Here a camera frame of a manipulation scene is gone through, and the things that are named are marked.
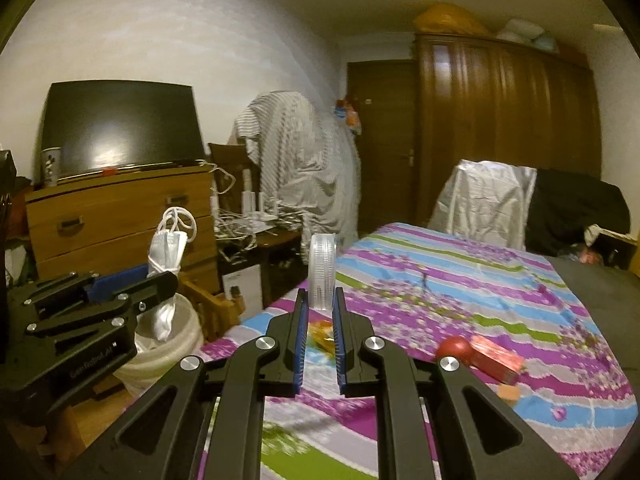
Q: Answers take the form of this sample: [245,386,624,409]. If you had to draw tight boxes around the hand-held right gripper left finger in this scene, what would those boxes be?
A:
[97,289,310,480]

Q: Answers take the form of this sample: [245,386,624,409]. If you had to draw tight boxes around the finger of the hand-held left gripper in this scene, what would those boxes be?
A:
[10,266,152,321]
[25,272,180,343]

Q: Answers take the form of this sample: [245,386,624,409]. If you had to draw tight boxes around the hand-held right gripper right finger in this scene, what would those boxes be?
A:
[331,287,581,480]

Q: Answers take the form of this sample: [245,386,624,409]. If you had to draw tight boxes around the silver foil wrapper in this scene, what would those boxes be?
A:
[146,205,198,343]

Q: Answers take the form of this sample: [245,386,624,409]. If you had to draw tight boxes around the white plastic bucket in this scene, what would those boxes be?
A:
[112,292,205,393]

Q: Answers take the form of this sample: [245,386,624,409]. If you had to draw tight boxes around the orange candy wrapper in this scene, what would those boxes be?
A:
[307,322,337,356]

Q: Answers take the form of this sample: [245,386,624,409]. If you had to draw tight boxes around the wooden chest of drawers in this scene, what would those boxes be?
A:
[25,160,221,301]

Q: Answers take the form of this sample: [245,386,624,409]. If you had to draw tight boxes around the white cardboard box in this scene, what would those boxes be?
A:
[220,262,264,326]

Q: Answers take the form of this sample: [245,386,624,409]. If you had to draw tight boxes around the red apple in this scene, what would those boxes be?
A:
[434,336,473,363]

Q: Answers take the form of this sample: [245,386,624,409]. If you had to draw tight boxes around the striped floral bedsheet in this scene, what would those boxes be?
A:
[197,222,638,480]

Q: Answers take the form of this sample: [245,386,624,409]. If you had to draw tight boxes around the patterned paper cup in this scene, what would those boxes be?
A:
[41,146,62,187]

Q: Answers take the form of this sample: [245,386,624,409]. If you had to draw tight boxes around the white router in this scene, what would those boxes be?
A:
[240,167,281,223]

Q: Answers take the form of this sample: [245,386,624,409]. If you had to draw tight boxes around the black monitor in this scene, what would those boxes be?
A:
[37,81,207,181]

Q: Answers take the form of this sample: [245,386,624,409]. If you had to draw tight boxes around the pink snack packet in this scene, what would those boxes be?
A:
[467,335,526,383]

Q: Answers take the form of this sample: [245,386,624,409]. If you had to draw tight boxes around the dark wooden chair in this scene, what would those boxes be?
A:
[207,142,311,281]

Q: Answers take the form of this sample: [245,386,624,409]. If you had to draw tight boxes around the grey striped cloth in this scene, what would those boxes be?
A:
[234,90,362,261]

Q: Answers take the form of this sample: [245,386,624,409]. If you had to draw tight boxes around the brown wooden door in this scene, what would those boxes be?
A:
[346,60,421,238]

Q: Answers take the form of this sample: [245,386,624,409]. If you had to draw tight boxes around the silver furniture cover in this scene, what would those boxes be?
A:
[427,159,538,251]

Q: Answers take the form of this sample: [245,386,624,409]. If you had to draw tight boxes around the colourful hanging bags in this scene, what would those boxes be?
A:
[332,95,362,136]

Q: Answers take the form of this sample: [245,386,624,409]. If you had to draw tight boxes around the dark grey blanket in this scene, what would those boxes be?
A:
[545,255,640,396]

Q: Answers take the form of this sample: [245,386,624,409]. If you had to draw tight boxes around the red plastic bag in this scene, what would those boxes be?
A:
[575,245,606,266]

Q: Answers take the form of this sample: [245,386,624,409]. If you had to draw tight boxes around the black cloth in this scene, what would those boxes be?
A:
[522,167,631,258]

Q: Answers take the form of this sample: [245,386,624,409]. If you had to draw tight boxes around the white cloth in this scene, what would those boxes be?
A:
[582,222,608,247]

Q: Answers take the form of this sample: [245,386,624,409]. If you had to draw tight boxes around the brown wooden wardrobe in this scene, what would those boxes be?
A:
[414,32,601,226]

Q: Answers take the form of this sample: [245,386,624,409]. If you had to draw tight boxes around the wooden nightstand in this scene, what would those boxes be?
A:
[597,227,640,276]

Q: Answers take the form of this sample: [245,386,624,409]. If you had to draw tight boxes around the orange bag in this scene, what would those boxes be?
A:
[412,2,488,36]

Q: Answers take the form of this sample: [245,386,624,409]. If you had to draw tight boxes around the white bag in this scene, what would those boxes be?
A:
[497,17,543,43]

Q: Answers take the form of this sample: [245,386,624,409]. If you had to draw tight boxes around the pale blue bag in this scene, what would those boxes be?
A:
[530,32,560,53]

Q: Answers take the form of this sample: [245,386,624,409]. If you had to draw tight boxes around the white cables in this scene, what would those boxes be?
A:
[212,160,301,251]

